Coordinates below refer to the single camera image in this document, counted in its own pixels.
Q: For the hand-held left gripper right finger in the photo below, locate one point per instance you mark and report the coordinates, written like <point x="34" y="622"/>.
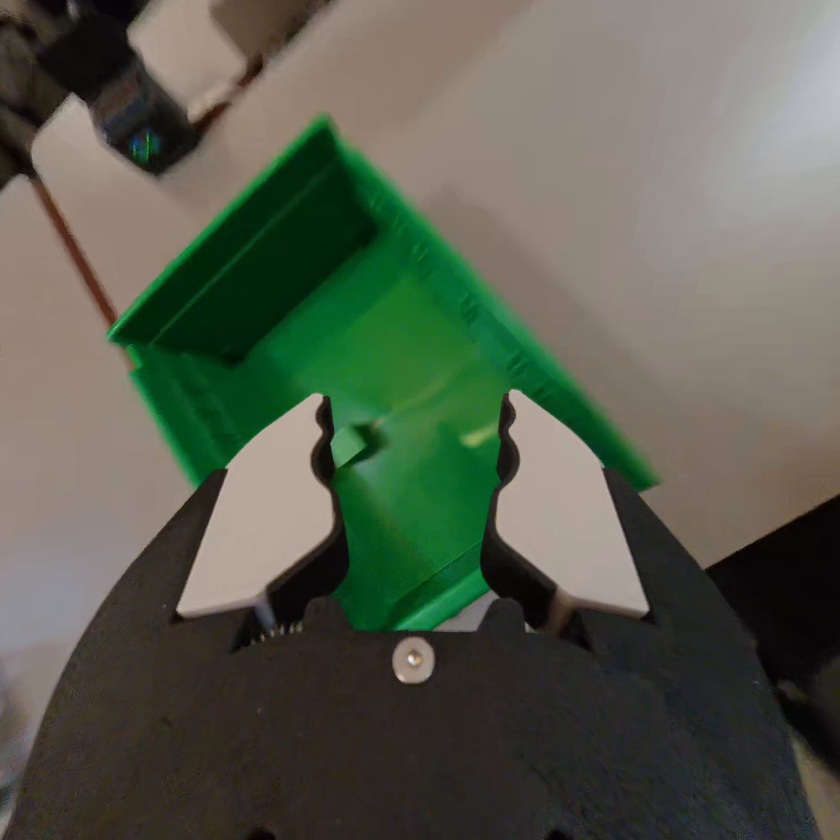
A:
<point x="568" y="518"/>

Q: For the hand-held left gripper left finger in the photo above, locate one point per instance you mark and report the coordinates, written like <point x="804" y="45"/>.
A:
<point x="262" y="518"/>

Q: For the small green cube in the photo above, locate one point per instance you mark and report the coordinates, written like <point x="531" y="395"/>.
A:
<point x="354" y="446"/>

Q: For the green plastic bin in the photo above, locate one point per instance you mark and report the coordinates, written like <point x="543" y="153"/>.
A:
<point x="407" y="315"/>

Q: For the black charger box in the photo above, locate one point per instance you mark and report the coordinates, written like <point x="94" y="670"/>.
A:
<point x="148" y="124"/>

